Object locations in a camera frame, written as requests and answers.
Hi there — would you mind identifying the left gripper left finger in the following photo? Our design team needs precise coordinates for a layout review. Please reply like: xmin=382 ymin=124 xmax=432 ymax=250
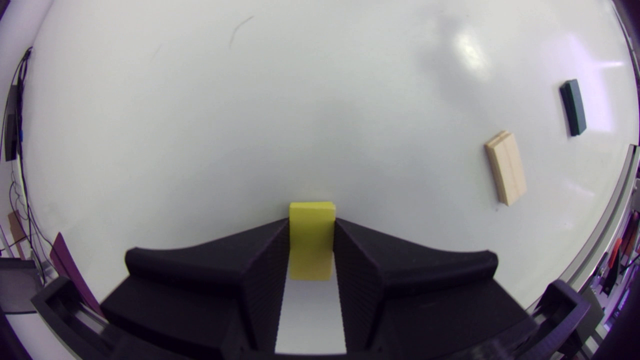
xmin=100 ymin=218 xmax=290 ymax=360

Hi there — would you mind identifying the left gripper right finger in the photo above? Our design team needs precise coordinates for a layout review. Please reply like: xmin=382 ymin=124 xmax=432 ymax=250
xmin=332 ymin=218 xmax=532 ymax=360

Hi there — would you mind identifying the yellow wooden block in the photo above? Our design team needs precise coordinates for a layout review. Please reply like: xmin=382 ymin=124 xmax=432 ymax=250
xmin=288 ymin=201 xmax=336 ymax=281

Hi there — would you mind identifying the pale wooden block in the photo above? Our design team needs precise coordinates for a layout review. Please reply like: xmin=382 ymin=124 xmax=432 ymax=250
xmin=484 ymin=130 xmax=528 ymax=207

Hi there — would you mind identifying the dark green wooden block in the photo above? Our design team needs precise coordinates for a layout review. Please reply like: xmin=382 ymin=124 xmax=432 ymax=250
xmin=559 ymin=79 xmax=588 ymax=137

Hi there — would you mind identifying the black power brick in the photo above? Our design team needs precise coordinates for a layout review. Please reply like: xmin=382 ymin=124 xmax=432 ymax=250
xmin=4 ymin=85 xmax=19 ymax=162

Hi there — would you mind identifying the black cable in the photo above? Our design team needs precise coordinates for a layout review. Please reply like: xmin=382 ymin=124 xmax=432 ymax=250
xmin=9 ymin=46 xmax=56 ymax=261

